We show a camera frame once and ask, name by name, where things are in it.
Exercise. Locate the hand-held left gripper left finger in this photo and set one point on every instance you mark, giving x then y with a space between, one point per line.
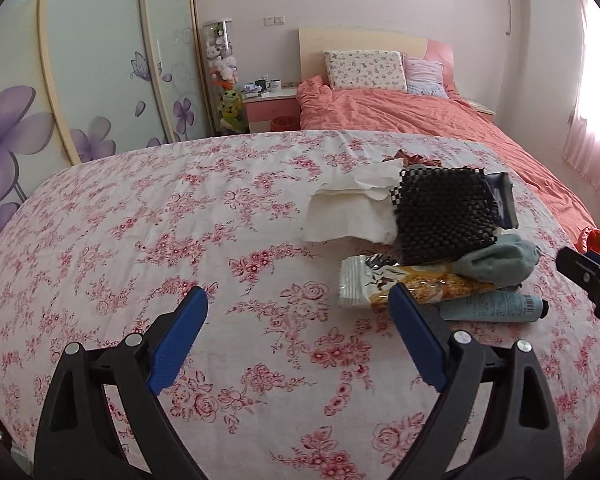
180 340

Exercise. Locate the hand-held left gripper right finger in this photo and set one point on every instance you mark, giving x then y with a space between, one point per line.
415 335

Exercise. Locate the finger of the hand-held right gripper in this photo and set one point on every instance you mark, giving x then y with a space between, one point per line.
575 265

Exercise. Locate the pale blue tube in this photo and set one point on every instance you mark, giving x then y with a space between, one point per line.
490 307

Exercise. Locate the snack packet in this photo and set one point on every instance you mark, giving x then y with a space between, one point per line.
370 280

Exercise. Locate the light green sock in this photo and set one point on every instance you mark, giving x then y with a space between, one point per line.
495 260

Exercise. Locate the floral bedsheet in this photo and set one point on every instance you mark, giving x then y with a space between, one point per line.
130 260

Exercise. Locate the dark blue packet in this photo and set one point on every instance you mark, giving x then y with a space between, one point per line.
502 200

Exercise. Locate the black mesh pad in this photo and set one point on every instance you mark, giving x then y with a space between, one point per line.
440 220

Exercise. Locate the pink curtain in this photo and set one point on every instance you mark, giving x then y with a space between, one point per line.
592 125

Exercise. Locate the white tissue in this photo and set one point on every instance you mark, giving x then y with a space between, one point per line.
340 210

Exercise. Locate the brown striped scrunchie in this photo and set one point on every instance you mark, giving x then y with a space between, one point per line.
410 159

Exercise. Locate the beige nightstand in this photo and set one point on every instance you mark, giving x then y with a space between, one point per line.
481 106

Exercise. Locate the coral duvet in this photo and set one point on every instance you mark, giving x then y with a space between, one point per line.
405 115

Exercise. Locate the red mesh wastebasket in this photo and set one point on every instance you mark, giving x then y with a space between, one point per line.
283 124

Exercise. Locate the striped pillow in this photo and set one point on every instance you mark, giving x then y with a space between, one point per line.
425 77

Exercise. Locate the pink nightstand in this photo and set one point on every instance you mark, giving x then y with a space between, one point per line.
270 107

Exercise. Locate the dark mug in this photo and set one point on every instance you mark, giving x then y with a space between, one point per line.
261 85

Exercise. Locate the clear tube of plush toys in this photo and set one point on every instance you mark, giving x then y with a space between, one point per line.
222 75

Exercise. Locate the floral pillow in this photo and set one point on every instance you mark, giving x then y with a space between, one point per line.
365 70

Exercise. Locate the white mug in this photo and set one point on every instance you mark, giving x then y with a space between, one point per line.
274 85

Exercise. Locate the flower-print wardrobe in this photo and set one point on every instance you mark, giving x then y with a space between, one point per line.
80 85

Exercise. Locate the beige and pink headboard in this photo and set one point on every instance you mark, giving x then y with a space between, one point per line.
360 40

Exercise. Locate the wall sockets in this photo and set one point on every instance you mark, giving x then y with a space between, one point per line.
274 21

